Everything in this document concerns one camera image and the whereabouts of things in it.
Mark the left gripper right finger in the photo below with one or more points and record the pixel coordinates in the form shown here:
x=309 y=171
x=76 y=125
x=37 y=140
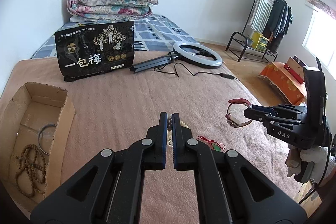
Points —
x=229 y=188

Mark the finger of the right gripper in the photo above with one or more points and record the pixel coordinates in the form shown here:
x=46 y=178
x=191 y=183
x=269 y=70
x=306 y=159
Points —
x=257 y=116
x=260 y=109

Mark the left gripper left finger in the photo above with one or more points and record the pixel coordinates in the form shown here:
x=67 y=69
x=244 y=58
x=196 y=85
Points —
x=108 y=188

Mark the red strap watch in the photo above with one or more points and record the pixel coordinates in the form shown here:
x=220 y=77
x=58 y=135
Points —
x=235 y=113

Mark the white gloved hand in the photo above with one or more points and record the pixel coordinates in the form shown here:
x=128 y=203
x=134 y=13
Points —
x=316 y=154

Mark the orange cloth covered table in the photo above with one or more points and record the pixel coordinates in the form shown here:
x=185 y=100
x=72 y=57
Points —
x=285 y=82

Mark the tan and red boxes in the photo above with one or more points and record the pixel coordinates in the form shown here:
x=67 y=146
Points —
x=295 y=66

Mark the black clothes rack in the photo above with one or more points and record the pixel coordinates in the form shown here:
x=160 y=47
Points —
x=240 y=45

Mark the yellow green box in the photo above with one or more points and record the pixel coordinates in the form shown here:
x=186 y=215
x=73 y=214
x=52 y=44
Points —
x=259 y=42

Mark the dark hanging clothes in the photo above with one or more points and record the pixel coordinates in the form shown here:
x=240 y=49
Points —
x=278 y=24

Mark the cardboard box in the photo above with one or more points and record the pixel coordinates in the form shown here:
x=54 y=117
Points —
x=35 y=126

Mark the striped hanging cloth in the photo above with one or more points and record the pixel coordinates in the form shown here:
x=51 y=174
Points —
x=260 y=14

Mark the blue checked bed sheet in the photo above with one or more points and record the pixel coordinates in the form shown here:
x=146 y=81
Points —
x=155 y=33

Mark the black snack bag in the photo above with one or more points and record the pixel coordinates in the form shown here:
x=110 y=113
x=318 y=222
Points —
x=94 y=49

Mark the folded floral quilt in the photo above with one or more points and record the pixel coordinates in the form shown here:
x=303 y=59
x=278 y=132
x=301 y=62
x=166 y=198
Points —
x=110 y=10

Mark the ring light with tripod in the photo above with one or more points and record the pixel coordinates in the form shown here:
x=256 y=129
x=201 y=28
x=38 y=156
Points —
x=192 y=53

